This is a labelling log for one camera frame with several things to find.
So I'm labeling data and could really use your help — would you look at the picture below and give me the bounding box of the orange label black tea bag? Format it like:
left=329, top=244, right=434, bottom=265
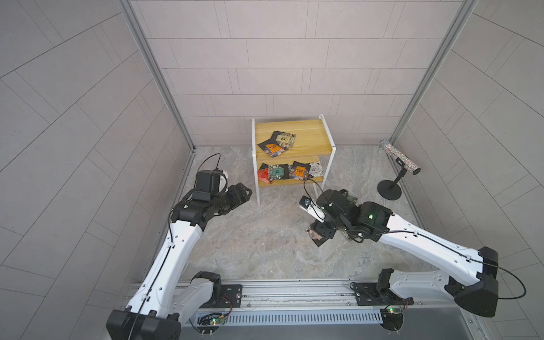
left=258, top=138, right=288, bottom=158

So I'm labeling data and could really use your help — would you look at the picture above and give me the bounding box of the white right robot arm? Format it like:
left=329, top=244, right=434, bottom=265
left=299, top=190, right=499, bottom=317

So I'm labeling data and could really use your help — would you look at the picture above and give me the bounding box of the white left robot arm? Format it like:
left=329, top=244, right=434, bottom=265
left=106, top=183, right=252, bottom=339

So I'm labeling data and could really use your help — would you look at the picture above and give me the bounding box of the red tea bag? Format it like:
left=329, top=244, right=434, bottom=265
left=257, top=163, right=273, bottom=184

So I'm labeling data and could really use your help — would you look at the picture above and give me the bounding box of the green label floral tea bag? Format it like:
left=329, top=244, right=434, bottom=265
left=269, top=164, right=290, bottom=181

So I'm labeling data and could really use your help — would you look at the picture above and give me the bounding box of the white patterned tea bag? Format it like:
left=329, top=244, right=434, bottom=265
left=308, top=161, right=324, bottom=178

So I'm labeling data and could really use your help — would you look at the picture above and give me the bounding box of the orange label lower tea bag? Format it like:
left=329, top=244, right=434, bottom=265
left=289, top=161, right=311, bottom=181

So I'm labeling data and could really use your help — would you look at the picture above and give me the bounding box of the beige label tea bag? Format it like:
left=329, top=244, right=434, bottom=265
left=272, top=131, right=296, bottom=149

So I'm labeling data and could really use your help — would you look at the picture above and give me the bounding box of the glitter roller on black stand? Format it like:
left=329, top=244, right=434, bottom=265
left=377, top=139, right=422, bottom=201

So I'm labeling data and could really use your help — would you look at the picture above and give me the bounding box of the right circuit board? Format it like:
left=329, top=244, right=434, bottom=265
left=380, top=307, right=404, bottom=332

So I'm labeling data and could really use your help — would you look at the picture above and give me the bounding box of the circuit board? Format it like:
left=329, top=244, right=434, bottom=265
left=380, top=307, right=404, bottom=332
left=195, top=313, right=228, bottom=337

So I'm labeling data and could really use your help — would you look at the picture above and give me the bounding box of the left circuit board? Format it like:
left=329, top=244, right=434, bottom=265
left=195, top=313, right=228, bottom=337

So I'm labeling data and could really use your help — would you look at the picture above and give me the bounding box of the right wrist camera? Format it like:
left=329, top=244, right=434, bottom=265
left=298, top=195, right=326, bottom=222

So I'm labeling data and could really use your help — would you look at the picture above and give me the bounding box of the white frame wooden shelf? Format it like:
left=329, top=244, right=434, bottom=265
left=252, top=115, right=337, bottom=205

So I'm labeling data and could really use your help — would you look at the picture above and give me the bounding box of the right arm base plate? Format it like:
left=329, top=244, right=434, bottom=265
left=349, top=282, right=414, bottom=306

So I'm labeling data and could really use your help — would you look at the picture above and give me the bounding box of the aluminium rail frame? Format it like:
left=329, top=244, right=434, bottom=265
left=174, top=279, right=492, bottom=339

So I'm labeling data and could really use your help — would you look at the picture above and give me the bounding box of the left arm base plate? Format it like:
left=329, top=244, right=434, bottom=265
left=201, top=284, right=243, bottom=309

